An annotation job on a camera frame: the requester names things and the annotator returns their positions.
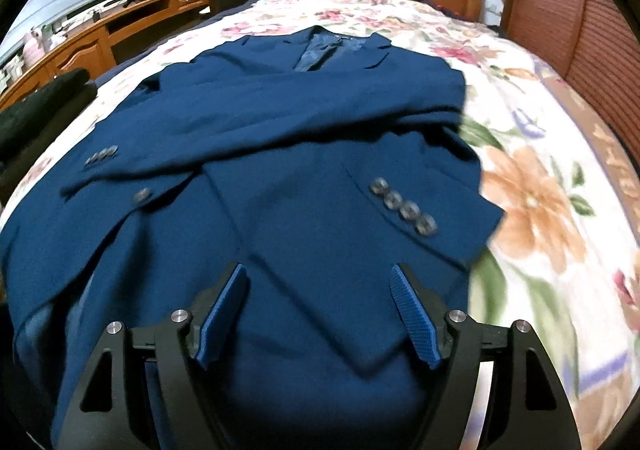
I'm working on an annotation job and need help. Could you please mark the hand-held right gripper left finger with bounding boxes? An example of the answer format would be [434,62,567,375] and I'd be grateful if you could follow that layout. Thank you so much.
[50,261,250,450]

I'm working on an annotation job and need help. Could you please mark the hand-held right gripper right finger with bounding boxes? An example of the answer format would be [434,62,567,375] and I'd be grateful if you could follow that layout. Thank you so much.
[390,264,583,450]

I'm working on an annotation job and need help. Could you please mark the navy blue suit jacket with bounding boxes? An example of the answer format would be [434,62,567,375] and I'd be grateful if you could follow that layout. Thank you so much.
[0,25,506,450]

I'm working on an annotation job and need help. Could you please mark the black folded clothes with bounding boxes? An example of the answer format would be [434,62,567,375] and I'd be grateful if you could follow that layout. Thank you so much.
[0,68,98,201]

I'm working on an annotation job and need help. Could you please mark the floral blanket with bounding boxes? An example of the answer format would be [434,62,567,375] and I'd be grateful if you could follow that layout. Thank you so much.
[0,0,640,450]

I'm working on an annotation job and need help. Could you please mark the wooden desk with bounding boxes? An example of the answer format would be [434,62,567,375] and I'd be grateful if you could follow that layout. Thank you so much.
[0,0,211,111]

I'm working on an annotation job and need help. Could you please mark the white desk organizer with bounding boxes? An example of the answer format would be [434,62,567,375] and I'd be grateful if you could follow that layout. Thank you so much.
[0,54,26,82]

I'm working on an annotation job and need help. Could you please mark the wooden louvered wardrobe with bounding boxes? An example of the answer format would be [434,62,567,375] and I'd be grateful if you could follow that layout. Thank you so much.
[500,0,640,171]

